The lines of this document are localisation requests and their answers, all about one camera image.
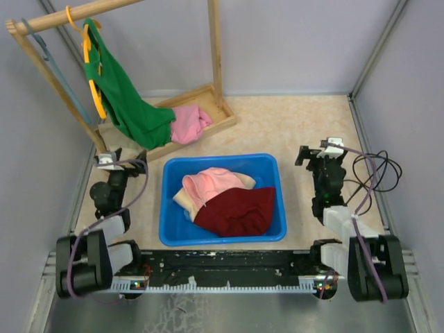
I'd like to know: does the pink bucket hat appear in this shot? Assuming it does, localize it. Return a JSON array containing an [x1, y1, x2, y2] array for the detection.
[[182, 167, 245, 209]]

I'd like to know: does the blue plastic bin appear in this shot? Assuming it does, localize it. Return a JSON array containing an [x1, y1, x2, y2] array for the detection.
[[159, 153, 287, 246]]

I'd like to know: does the dark red bucket hat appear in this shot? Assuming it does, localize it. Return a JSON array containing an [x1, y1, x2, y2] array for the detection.
[[194, 187, 275, 237]]

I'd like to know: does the wooden clothes rack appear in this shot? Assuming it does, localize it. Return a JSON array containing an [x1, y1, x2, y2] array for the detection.
[[6, 1, 236, 161]]

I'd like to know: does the black wire hat stand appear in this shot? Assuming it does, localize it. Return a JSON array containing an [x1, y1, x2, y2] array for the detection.
[[344, 150, 403, 216]]

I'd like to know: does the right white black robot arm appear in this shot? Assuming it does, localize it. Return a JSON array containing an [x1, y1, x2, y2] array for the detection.
[[295, 138, 409, 303]]

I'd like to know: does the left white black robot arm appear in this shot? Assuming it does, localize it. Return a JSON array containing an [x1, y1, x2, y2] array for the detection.
[[55, 148, 148, 299]]

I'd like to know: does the beige bucket hat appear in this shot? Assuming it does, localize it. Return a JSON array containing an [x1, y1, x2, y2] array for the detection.
[[173, 171, 256, 222]]

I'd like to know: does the green tank top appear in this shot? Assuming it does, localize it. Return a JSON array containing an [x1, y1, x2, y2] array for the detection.
[[83, 17, 176, 150]]

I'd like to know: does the pink crumpled garment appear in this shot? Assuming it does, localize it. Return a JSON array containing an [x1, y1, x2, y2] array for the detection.
[[171, 104, 213, 144]]

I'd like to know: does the yellow clothes hanger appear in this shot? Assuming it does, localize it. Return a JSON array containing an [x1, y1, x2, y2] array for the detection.
[[65, 6, 107, 119]]

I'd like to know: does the teal clothes hanger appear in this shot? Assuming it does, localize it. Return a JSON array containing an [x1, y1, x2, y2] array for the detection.
[[22, 18, 92, 125]]

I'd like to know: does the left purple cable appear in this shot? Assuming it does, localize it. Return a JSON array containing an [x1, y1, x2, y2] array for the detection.
[[67, 160, 150, 307]]

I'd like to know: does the purple cable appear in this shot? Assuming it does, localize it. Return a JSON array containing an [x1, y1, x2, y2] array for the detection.
[[343, 146, 389, 305], [67, 160, 150, 307]]

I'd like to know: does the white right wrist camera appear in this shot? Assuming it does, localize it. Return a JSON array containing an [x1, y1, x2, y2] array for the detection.
[[317, 137, 344, 159]]

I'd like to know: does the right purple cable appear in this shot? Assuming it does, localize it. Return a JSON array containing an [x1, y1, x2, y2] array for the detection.
[[343, 146, 389, 305]]

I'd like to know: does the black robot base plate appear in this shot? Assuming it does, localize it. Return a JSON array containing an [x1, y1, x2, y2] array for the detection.
[[107, 250, 343, 299]]

